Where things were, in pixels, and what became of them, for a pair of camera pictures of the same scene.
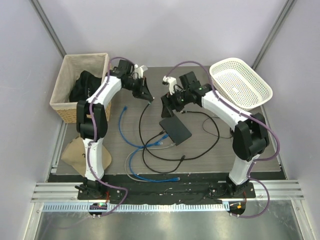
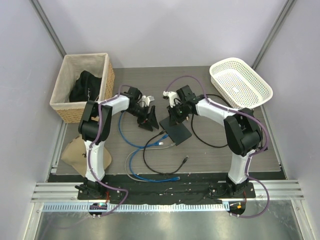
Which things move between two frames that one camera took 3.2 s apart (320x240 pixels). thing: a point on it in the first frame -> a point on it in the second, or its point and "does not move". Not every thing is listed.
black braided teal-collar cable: x=148 y=105 -> x=192 y=126
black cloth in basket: x=84 y=87 does not move
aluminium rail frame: x=267 y=190 does not move
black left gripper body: x=135 y=85 -> x=141 y=113
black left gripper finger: x=145 y=94 -> x=152 y=121
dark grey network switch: x=177 y=132 does not move
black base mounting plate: x=171 y=191 does not move
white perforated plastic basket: x=236 y=82 does not move
